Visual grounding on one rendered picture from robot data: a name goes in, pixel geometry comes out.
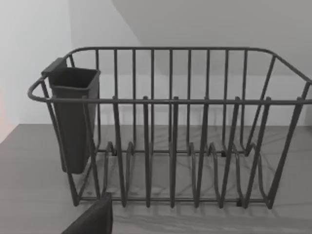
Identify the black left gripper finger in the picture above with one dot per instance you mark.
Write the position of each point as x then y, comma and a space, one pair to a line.
96, 219

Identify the dark grey cutlery holder cup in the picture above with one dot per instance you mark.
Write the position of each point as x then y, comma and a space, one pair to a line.
73, 117

